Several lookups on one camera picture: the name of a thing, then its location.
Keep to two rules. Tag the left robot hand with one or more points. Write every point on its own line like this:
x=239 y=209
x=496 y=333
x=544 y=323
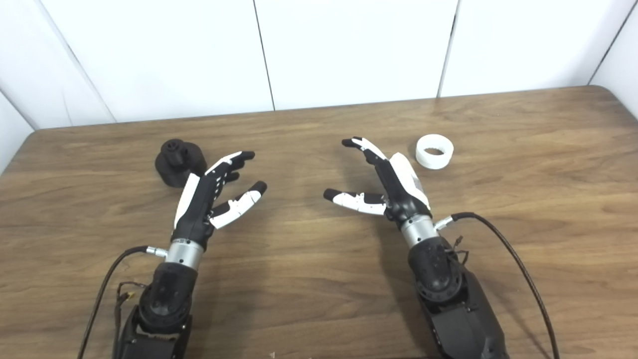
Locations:
x=198 y=207

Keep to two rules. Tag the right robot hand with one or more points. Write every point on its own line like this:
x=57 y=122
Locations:
x=401 y=187

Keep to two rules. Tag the round black part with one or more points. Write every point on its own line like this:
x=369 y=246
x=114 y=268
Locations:
x=178 y=162

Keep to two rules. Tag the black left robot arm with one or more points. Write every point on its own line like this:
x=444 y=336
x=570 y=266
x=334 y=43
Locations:
x=164 y=299

